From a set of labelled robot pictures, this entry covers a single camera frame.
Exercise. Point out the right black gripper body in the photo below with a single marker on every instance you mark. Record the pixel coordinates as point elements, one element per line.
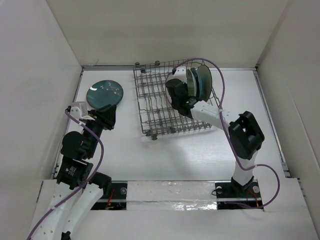
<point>174,105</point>

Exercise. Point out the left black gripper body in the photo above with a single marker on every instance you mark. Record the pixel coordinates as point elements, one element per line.
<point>101,119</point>

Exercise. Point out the light green flower plate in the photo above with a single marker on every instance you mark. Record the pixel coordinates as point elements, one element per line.
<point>191,83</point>

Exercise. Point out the teal scalloped plate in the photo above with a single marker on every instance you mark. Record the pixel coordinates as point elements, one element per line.
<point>200,89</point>

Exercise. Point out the cream plate tree drawing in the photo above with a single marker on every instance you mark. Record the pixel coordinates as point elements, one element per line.
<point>205,76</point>

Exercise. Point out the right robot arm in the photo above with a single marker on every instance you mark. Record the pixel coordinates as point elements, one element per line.
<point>242,131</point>

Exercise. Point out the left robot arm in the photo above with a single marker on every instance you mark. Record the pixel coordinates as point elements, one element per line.
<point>79,184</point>

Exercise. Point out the dark teal blossom plate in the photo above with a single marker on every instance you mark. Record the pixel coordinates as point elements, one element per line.
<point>103,93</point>

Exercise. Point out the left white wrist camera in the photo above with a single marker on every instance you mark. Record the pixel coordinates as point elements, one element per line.
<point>78,110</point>

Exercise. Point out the grey wire dish rack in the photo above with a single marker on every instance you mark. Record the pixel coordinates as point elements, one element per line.
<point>157,116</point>

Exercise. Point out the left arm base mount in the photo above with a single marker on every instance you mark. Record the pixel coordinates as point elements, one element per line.
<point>115,199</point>

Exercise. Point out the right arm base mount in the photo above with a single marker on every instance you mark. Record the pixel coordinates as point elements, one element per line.
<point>229,198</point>

